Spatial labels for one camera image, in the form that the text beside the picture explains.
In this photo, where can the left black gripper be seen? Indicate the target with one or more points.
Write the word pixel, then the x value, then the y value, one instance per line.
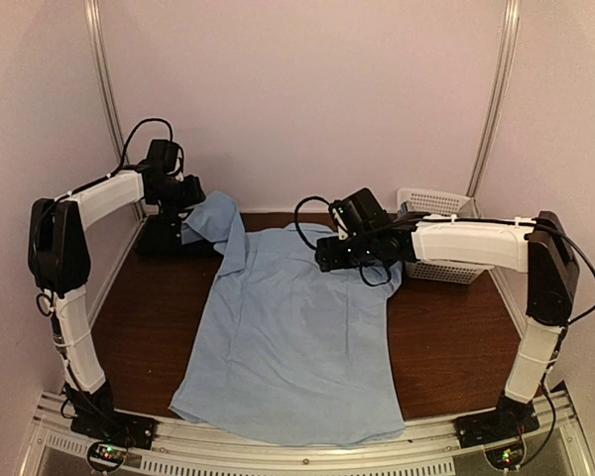
pixel 194 195

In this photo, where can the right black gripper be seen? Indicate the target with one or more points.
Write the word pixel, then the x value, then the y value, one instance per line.
pixel 331 259

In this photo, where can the light blue long sleeve shirt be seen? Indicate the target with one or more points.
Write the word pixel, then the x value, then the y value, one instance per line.
pixel 285 353

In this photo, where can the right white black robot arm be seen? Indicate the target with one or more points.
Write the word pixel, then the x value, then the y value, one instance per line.
pixel 538 248

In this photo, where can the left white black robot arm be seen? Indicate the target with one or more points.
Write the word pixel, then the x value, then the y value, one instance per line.
pixel 59 261

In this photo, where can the blue checkered shirt in basket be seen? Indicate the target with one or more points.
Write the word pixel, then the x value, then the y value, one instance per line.
pixel 405 209

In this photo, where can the folded black shirt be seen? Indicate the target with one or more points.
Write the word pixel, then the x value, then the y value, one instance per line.
pixel 161 238

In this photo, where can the white plastic laundry basket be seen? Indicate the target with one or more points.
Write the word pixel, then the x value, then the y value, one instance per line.
pixel 441 203

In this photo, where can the right round controller board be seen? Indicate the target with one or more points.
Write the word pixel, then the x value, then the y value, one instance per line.
pixel 506 457

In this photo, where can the round controller board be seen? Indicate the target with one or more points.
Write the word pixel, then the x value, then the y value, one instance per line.
pixel 104 456
pixel 506 457

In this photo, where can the left round controller board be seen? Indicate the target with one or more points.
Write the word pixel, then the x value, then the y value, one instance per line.
pixel 104 456

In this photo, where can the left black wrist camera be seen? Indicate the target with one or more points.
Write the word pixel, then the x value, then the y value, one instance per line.
pixel 167 156

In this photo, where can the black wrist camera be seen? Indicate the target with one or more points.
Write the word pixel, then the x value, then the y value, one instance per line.
pixel 359 213
pixel 167 156

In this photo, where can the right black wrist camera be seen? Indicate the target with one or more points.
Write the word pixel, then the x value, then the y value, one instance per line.
pixel 359 213

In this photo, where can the right aluminium frame post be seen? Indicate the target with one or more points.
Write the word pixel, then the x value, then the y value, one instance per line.
pixel 500 84

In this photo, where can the aluminium frame post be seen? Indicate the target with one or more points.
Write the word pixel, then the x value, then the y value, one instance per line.
pixel 500 84
pixel 102 72

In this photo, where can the left aluminium frame post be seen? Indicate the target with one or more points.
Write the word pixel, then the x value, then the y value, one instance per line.
pixel 102 72

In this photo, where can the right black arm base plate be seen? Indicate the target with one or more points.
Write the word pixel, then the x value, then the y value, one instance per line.
pixel 494 426

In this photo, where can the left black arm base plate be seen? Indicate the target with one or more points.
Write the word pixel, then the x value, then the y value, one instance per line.
pixel 120 429

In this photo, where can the front aluminium rail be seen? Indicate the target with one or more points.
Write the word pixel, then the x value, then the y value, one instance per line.
pixel 428 446

